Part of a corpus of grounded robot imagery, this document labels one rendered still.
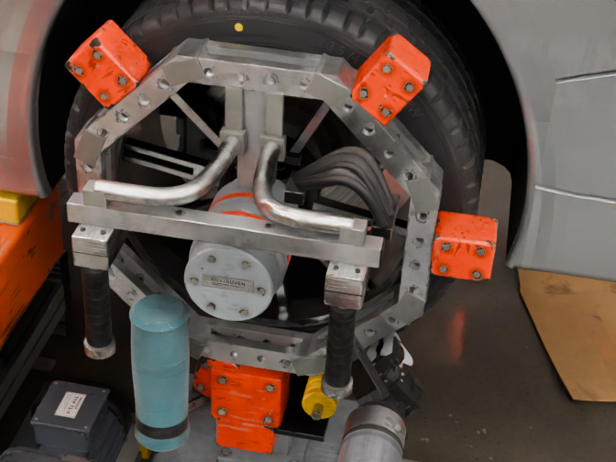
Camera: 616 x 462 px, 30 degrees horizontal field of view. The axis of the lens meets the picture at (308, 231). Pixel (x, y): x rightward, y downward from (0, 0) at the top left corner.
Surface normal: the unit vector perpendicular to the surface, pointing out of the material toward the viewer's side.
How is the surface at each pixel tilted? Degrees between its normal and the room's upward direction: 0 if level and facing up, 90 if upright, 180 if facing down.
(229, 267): 90
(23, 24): 90
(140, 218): 90
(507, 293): 0
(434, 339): 0
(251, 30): 90
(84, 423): 0
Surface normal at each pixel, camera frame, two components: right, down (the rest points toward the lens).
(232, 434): -0.18, 0.54
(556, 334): 0.05, -0.83
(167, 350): 0.37, 0.51
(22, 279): 0.98, 0.14
